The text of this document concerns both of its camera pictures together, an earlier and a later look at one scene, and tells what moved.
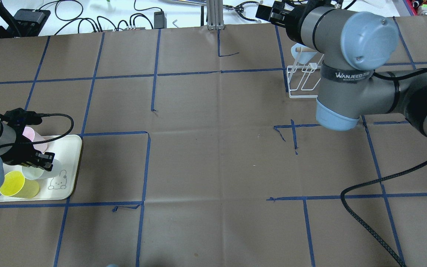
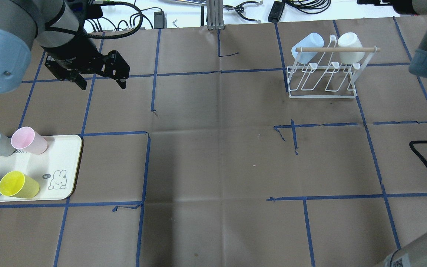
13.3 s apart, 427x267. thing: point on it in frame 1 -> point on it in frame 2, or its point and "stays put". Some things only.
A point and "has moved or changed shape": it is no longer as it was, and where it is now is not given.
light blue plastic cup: (302, 53) stays put
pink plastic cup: (34, 136) stays put
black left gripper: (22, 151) -> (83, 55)
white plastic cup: (32, 172) has moved or changed shape
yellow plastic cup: (14, 184) stays put
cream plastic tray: (67, 149) stays put
